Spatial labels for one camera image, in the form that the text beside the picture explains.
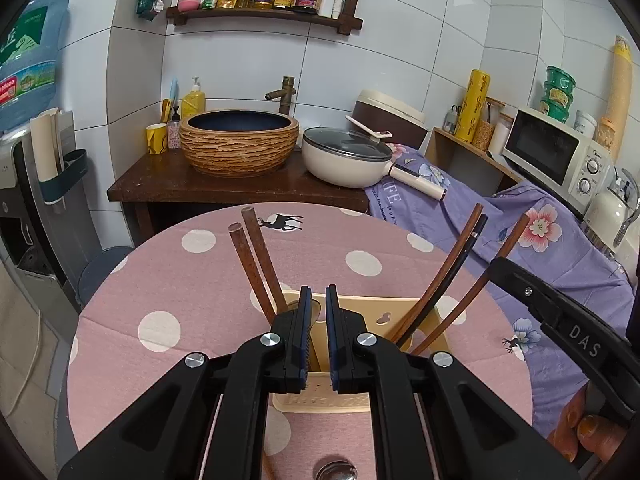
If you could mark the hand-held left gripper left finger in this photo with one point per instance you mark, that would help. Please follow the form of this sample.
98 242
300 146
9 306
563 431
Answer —
302 340

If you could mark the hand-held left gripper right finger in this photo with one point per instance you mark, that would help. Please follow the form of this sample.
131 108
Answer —
333 340

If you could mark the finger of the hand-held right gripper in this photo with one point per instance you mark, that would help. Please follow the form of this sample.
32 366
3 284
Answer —
525 287

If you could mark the brown wooden chopstick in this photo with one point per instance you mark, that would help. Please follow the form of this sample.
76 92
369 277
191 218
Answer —
267 260
470 285
269 467
250 270

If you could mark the cream perforated utensil holder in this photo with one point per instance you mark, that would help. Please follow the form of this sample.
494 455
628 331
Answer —
385 317

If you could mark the dark chopsticks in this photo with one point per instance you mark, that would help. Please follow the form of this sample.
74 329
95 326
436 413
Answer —
444 260

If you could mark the person's right hand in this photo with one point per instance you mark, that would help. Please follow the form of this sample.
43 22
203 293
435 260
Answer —
600 435

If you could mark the purple floral cloth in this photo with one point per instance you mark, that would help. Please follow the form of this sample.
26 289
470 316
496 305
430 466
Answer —
550 270

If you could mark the white kettle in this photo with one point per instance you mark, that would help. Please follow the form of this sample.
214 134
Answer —
610 210

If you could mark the white microwave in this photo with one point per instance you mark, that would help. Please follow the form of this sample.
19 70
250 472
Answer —
540 147

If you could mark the pink polka dot tablecloth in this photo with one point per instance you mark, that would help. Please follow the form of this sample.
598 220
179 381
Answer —
175 270

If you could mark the wooden shelf box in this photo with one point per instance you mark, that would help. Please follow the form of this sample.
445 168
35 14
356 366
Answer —
465 152

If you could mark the white paper roll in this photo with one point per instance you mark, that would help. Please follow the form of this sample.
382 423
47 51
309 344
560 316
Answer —
500 135

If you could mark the glass jar of grains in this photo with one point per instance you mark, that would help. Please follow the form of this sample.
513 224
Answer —
485 127

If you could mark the orange lidded jar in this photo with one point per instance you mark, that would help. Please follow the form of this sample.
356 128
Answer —
606 135

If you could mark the white jar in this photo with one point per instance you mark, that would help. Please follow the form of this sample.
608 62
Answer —
584 122

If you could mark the cream pan with glass lid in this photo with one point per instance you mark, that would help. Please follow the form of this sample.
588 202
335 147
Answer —
345 160

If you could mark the yellow plastic wrap roll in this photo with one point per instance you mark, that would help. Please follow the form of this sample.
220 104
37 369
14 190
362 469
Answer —
472 107

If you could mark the woven pattern basin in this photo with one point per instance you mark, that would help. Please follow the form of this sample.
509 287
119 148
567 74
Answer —
240 147

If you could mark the dark wooden counter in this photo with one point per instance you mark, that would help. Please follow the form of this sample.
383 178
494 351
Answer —
165 182

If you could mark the grey round bin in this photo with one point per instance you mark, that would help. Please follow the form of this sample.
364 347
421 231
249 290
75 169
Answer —
102 275

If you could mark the white rice paddle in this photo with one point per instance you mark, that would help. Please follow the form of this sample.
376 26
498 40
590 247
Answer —
367 127

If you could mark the tall yellow paper cup stack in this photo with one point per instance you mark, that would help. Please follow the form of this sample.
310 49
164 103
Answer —
620 80

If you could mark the brown and cream rice cooker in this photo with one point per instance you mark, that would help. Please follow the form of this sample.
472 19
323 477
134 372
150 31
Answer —
380 110

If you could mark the small floral pump bottle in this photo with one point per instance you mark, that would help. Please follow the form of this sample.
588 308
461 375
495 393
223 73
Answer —
174 132

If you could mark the brass faucet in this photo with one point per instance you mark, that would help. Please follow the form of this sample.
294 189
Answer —
286 92

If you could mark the yellow mug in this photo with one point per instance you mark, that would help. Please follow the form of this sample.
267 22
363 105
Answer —
156 139

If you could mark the yellow soap dispenser bottle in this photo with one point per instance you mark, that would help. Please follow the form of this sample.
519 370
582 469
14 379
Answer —
193 102

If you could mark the beige cloth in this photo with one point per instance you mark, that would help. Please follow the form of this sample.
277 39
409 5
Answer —
25 350

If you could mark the blue toothbrush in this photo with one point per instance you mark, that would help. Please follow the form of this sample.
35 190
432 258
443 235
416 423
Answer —
173 92

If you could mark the blue paper cup holder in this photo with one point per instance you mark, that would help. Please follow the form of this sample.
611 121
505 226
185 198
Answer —
62 180

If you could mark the grey water dispenser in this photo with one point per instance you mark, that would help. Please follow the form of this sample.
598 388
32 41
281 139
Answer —
25 210

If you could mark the white tube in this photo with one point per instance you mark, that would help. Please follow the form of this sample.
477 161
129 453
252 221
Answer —
338 2

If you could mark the small pink bowl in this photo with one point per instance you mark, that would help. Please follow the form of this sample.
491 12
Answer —
188 3

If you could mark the blue water jug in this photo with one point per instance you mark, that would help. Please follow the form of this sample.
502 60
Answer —
30 70

